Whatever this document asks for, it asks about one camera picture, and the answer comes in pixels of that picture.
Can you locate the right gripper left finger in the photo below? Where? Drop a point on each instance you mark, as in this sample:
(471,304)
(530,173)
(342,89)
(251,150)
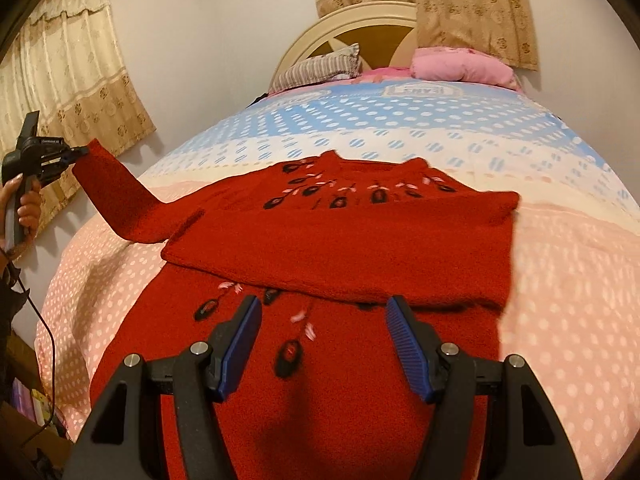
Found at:
(123,436)

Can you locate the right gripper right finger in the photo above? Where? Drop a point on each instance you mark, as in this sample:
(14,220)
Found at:
(524,437)

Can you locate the red knitted sweater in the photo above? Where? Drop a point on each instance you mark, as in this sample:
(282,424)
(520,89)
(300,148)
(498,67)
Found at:
(324,242)

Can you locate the dark jacket sleeve forearm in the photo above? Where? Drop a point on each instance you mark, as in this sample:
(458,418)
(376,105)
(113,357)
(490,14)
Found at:
(11,302)

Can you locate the person's left hand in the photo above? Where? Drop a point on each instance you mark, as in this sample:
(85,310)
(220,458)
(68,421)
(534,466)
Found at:
(28,214)

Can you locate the books on low shelf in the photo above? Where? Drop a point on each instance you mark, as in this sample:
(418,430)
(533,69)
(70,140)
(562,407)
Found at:
(37,407)

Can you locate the beige curtain at left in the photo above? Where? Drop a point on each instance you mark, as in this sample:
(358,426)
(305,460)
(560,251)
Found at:
(66,65)

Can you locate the polka dot bed sheet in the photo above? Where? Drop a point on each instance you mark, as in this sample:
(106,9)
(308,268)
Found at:
(573,308)

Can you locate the striped pillow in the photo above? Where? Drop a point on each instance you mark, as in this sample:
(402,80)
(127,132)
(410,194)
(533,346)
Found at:
(341,64)

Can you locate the pink folded blanket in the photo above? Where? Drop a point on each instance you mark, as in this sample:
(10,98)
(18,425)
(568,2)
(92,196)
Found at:
(450,65)

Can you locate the cream wooden headboard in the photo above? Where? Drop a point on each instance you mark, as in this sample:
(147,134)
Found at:
(384,30)

